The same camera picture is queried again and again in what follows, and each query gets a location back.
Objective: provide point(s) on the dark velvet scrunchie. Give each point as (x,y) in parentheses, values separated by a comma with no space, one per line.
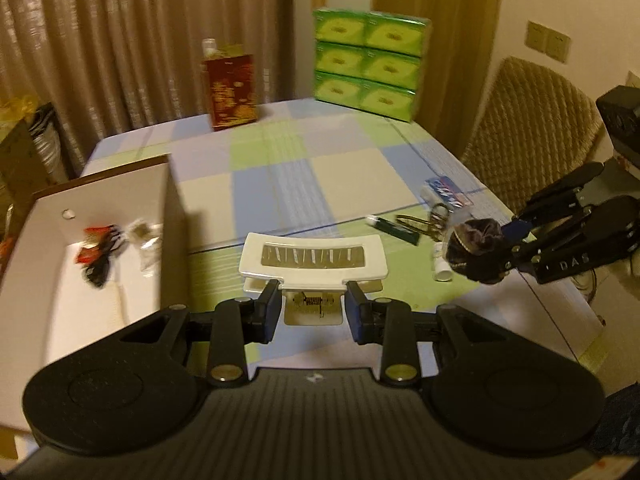
(477,250)

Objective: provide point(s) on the tortoiseshell hair claw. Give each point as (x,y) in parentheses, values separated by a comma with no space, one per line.
(427,225)

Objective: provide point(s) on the white plastic clip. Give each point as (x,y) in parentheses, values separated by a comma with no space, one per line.
(312,260)

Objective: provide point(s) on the checked tablecloth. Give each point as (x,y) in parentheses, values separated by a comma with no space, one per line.
(320,180)

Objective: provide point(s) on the wicker chair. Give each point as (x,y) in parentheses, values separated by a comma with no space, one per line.
(530,130)

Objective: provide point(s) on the red snack packet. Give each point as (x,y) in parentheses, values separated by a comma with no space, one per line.
(92,250)

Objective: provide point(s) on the stack of green tissue packs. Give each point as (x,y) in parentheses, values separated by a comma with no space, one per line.
(370,60)

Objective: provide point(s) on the yellow plastic bag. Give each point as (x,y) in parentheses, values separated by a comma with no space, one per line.
(17,107)

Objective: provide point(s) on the brown cardboard box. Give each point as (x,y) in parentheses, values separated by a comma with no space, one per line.
(60,320)

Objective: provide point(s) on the blue card packet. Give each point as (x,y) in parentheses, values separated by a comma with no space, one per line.
(447,191)

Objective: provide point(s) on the wooden door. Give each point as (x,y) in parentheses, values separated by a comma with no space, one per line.
(440,20)

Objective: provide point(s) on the striped bag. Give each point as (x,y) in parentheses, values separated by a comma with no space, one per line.
(47,140)

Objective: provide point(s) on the red gift bag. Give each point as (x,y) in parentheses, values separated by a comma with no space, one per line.
(232,90)

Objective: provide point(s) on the dark green tube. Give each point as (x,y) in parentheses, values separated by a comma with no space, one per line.
(395,229)

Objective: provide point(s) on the cotton swab pack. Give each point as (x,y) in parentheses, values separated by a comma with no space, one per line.
(145,245)

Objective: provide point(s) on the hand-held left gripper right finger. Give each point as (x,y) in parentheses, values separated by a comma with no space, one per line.
(354,315)

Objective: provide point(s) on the beige curtain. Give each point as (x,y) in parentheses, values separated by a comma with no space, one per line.
(125,50)

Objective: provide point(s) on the small white bottle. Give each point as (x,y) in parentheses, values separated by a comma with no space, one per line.
(441,265)

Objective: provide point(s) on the large cardboard box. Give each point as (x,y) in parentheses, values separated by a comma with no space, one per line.
(20,175)

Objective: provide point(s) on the wall socket plate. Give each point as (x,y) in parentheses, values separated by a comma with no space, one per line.
(535,36)
(557,46)

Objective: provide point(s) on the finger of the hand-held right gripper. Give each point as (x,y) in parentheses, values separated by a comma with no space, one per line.
(555,240)
(560,192)

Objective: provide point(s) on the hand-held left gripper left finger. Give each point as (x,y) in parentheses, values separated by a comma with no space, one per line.
(267,310)

